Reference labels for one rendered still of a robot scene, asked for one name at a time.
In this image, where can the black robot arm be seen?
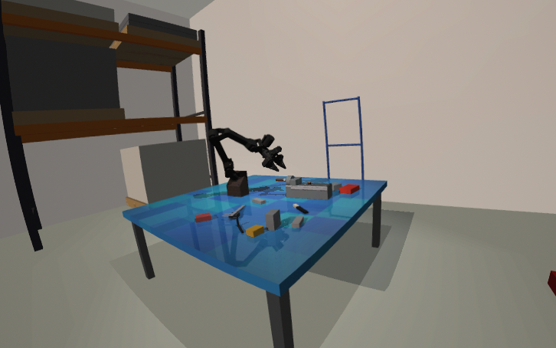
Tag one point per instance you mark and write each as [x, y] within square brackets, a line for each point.
[250, 144]

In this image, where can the orange-brown rectangular block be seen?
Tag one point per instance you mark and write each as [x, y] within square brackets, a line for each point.
[255, 231]

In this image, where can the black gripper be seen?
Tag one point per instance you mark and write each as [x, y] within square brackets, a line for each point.
[270, 160]

